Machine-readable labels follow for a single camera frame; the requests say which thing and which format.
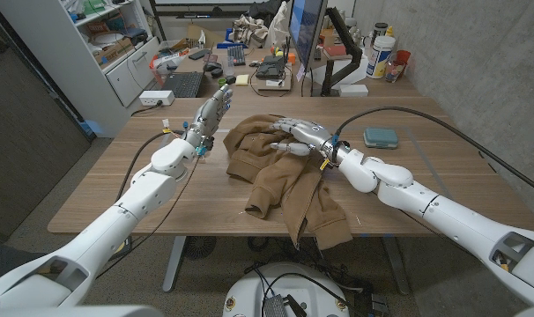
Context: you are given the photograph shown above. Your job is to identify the white wipes canister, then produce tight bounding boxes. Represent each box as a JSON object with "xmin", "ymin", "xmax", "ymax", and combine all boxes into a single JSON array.
[{"xmin": 366, "ymin": 34, "xmax": 397, "ymax": 80}]

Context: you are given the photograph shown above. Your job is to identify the small white box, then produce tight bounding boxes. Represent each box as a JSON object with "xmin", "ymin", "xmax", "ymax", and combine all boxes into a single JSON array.
[{"xmin": 338, "ymin": 83, "xmax": 369, "ymax": 98}]

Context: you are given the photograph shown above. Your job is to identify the black floor fan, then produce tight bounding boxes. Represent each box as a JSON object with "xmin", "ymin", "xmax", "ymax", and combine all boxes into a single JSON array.
[{"xmin": 182, "ymin": 236, "xmax": 218, "ymax": 260}]

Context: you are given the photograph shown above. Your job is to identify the teal plastic case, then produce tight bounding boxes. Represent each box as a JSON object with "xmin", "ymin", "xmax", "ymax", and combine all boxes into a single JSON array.
[{"xmin": 362, "ymin": 127, "xmax": 399, "ymax": 150}]

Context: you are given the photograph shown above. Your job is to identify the white shelf cabinet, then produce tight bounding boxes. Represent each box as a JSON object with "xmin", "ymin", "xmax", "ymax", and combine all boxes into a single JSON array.
[{"xmin": 0, "ymin": 0, "xmax": 162, "ymax": 137}]

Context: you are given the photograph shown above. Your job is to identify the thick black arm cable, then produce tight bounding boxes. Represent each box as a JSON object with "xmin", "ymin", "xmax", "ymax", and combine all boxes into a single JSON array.
[
  {"xmin": 334, "ymin": 105, "xmax": 534, "ymax": 199},
  {"xmin": 115, "ymin": 129, "xmax": 187, "ymax": 203}
]

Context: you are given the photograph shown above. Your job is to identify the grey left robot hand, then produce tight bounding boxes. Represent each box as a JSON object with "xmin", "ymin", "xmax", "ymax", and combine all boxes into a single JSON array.
[{"xmin": 185, "ymin": 84, "xmax": 234, "ymax": 155}]

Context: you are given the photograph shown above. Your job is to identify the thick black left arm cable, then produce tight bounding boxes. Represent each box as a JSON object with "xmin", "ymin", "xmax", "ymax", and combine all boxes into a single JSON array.
[{"xmin": 115, "ymin": 129, "xmax": 187, "ymax": 203}]

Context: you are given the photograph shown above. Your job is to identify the white power strip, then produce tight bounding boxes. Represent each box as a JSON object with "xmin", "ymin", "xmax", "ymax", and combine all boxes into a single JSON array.
[{"xmin": 138, "ymin": 90, "xmax": 175, "ymax": 107}]

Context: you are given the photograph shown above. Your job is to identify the computer monitor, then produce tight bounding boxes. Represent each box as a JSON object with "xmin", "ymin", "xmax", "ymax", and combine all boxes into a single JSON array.
[{"xmin": 288, "ymin": 0, "xmax": 329, "ymax": 71}]

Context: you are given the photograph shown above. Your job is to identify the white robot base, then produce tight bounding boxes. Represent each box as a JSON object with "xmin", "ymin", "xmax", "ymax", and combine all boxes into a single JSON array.
[{"xmin": 222, "ymin": 262, "xmax": 351, "ymax": 317}]

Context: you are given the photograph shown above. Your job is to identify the plaid cloth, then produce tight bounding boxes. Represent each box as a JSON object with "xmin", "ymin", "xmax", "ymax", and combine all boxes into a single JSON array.
[{"xmin": 231, "ymin": 15, "xmax": 270, "ymax": 48}]

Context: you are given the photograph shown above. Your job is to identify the grey table leg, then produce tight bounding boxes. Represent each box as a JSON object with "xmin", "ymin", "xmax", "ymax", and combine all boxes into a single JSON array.
[
  {"xmin": 381, "ymin": 236, "xmax": 412, "ymax": 296},
  {"xmin": 162, "ymin": 236, "xmax": 187, "ymax": 294}
]

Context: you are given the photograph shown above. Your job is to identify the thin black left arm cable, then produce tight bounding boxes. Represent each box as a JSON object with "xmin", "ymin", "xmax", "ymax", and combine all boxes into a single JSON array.
[{"xmin": 94, "ymin": 153, "xmax": 202, "ymax": 281}]

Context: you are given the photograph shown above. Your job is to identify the black keyboard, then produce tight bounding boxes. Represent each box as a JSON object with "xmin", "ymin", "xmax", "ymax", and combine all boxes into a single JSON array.
[
  {"xmin": 160, "ymin": 70, "xmax": 206, "ymax": 99},
  {"xmin": 226, "ymin": 45, "xmax": 247, "ymax": 67}
]

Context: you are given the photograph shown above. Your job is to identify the brown jacket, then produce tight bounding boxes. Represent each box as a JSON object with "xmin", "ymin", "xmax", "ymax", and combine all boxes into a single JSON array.
[{"xmin": 222, "ymin": 114, "xmax": 354, "ymax": 251}]

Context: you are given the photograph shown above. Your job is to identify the black router with antennas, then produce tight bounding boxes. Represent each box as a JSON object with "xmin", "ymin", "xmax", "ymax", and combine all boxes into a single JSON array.
[{"xmin": 255, "ymin": 37, "xmax": 293, "ymax": 81}]

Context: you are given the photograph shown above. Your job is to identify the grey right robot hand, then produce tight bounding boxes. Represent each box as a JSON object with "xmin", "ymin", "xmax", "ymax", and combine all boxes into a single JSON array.
[{"xmin": 269, "ymin": 117, "xmax": 339, "ymax": 166}]

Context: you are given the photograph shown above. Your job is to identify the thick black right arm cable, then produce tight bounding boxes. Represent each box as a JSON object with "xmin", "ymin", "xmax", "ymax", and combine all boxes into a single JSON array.
[{"xmin": 334, "ymin": 105, "xmax": 534, "ymax": 199}]

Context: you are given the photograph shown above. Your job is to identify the red cup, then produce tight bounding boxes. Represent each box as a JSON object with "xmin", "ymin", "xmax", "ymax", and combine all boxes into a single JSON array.
[{"xmin": 394, "ymin": 49, "xmax": 412, "ymax": 68}]

